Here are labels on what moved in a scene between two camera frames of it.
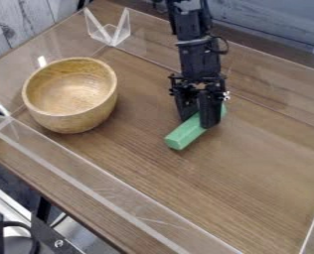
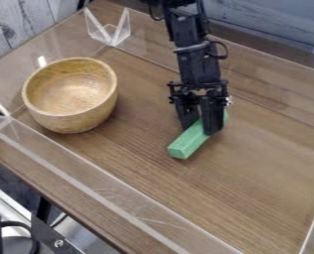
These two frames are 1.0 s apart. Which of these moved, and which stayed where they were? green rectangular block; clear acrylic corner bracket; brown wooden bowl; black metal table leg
Moved: green rectangular block
Stayed: black metal table leg; brown wooden bowl; clear acrylic corner bracket
